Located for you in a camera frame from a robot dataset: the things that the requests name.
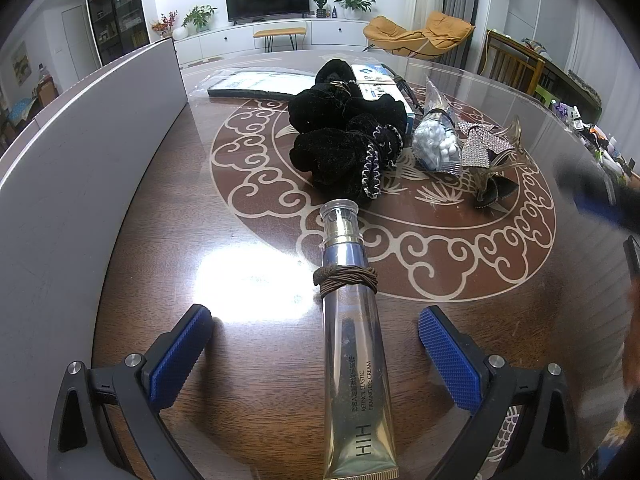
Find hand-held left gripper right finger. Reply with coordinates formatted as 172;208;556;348
417;305;593;480

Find silver eye cream tube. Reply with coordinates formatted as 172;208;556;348
318;199;401;480

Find white television cabinet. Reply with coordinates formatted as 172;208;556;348
172;16;381;66

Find framed wall picture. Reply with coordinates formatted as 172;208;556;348
11;41;30;86

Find black scrunchie with chain trim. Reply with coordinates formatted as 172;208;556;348
290;127;382;201

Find black bow hair clip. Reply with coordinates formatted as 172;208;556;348
474;177;521;209

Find large leafy potted plant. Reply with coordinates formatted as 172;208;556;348
332;0;376;21

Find black velvet scrunchie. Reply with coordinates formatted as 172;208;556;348
288;82;361;133
314;59;357;92
345;94;411;146

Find orange lounge chair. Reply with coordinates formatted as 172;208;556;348
362;11;476;58

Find black hair tie white trim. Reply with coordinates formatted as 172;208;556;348
370;127;404;168

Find blue and white box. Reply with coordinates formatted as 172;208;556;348
350;63;416;131

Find wooden chair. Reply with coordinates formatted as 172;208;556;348
479;30;546;96

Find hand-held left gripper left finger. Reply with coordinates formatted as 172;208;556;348
50;304;216;480

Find clear bag of white beads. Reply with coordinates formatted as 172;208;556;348
411;76;463;173

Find dark glass display cabinet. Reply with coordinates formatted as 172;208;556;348
84;0;151;68

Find wooden bench with black legs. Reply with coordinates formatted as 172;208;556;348
253;27;306;53

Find rhinestone bow hair clip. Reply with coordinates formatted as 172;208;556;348
452;122;516;167

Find red flowers in vase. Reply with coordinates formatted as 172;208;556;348
151;10;179;38

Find brown hair tie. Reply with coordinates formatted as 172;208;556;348
312;266;379;292

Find cluttered side table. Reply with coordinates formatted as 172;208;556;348
520;37;640;181

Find clear packet with black frame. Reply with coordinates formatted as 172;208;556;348
207;67;321;98

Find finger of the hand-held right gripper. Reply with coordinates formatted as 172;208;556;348
555;155;638;233

